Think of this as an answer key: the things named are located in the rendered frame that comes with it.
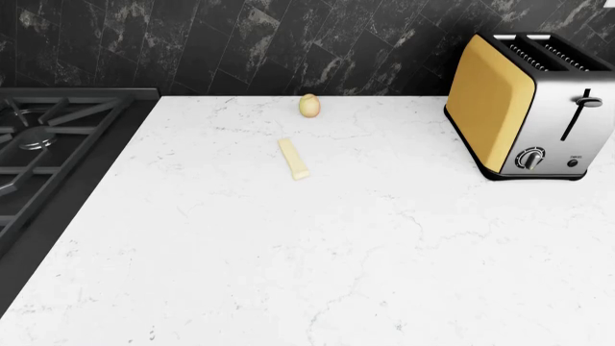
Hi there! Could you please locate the round gas burner cap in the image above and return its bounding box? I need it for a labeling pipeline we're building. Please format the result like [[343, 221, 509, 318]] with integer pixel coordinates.
[[17, 126, 59, 151]]

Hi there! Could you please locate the black gas stove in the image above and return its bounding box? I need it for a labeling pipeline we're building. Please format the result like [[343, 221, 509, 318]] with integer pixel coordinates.
[[0, 86, 161, 317]]

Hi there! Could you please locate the black cast-iron stove grate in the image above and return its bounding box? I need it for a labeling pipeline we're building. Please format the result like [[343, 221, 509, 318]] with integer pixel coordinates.
[[0, 95, 135, 250]]

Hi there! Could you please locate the yellow-green apple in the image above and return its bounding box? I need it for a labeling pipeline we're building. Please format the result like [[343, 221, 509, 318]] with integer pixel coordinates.
[[298, 92, 322, 119]]

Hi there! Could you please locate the yellow and steel toaster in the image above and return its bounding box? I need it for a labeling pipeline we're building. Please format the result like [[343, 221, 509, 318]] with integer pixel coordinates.
[[443, 32, 615, 182]]

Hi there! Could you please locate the pale yellow butter stick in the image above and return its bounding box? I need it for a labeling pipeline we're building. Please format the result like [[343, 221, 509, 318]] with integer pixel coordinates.
[[277, 136, 311, 182]]

